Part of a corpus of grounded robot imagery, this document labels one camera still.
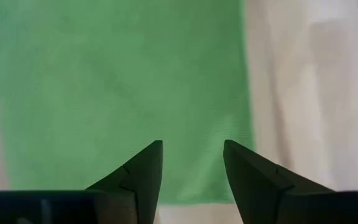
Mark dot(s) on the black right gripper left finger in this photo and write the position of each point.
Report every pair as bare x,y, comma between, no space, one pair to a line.
141,171

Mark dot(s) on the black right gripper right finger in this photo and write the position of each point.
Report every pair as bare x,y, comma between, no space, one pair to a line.
253,177

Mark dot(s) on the green microfiber towel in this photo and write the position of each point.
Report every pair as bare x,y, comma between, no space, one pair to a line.
120,77

